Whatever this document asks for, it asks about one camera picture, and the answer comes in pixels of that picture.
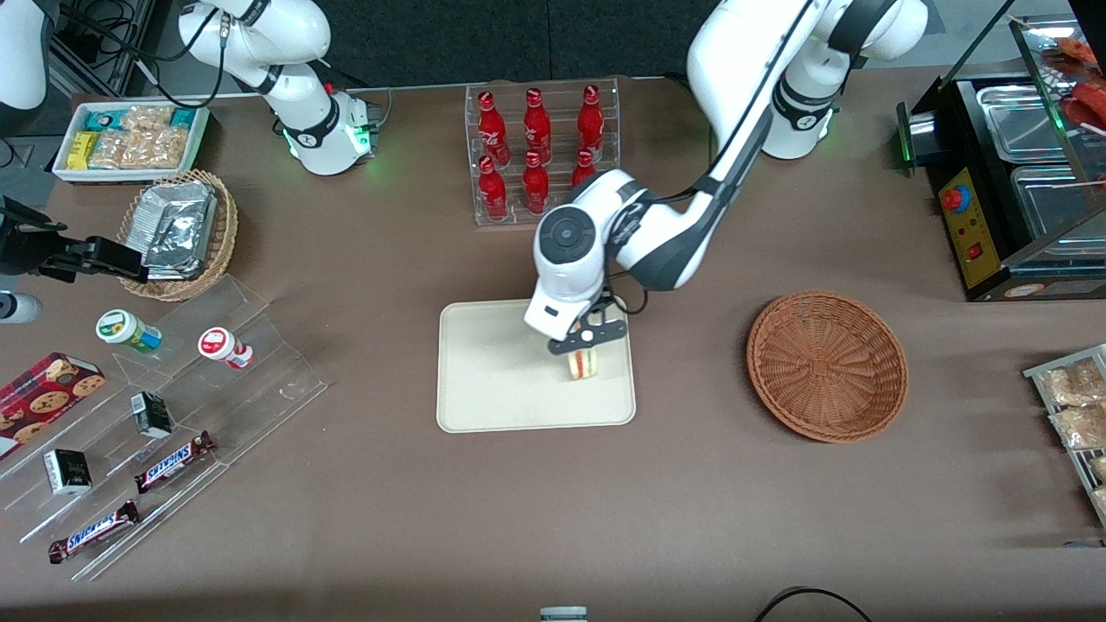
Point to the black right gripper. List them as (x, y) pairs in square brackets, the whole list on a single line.
[(28, 251)]

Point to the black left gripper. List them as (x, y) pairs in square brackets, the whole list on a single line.
[(601, 302)]

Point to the triangular sandwich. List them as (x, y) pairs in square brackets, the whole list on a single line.
[(582, 364)]

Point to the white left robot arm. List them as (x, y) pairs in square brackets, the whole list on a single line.
[(743, 52)]

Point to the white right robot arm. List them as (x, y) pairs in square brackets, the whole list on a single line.
[(302, 112)]

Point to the beige plastic tray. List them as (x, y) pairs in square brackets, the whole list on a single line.
[(492, 380)]

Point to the light wicker basket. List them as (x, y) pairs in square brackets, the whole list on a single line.
[(220, 233)]

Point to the brown wicker basket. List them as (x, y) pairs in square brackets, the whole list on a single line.
[(825, 367)]

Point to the green lid yogurt cup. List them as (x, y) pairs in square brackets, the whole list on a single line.
[(125, 330)]

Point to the silver foil pack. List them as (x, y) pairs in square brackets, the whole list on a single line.
[(168, 273), (177, 220)]

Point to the white rectangular snack bin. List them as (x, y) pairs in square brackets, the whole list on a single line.
[(130, 175)]

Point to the yellow snack pack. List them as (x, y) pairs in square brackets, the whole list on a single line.
[(82, 150)]

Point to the clear bag of nuts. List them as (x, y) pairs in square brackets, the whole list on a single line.
[(162, 149), (112, 150), (147, 118)]

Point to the red cookie box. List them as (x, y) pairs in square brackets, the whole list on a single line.
[(43, 402)]

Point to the teal snack pack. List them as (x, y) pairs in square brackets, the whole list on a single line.
[(183, 117), (101, 120)]

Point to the clear acrylic bottle rack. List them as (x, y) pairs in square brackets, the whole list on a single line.
[(510, 218)]

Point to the red lid yogurt cup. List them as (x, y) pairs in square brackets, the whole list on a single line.
[(223, 345)]

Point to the small black carton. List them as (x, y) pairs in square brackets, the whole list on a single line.
[(67, 472), (152, 415)]

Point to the red cola bottle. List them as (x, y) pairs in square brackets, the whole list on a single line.
[(591, 123), (493, 192), (583, 168), (534, 183), (494, 130), (537, 128)]

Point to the clear acrylic stepped display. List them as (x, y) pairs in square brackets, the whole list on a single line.
[(259, 380)]

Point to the snickers chocolate bar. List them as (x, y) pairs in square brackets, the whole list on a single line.
[(173, 462), (93, 530)]

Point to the dark equipment rack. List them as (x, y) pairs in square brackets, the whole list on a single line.
[(95, 43)]

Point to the black food warmer cabinet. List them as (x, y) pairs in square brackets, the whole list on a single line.
[(972, 233)]

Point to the steel warmer pan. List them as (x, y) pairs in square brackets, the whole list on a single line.
[(1050, 203), (1020, 121)]

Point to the clear bag of crackers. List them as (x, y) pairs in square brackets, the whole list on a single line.
[(1076, 383), (1099, 468), (1082, 426)]

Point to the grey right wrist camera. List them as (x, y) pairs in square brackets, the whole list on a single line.
[(17, 307)]

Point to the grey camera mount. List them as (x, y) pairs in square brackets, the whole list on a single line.
[(563, 615)]

